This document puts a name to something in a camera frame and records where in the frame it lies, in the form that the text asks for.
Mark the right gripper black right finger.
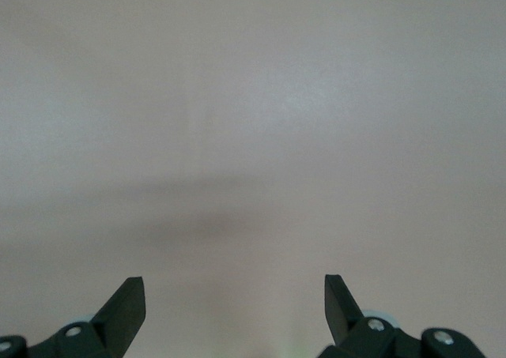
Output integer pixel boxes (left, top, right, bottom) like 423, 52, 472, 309
322, 273, 485, 358

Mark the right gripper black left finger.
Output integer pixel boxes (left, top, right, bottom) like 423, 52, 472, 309
0, 277, 146, 358

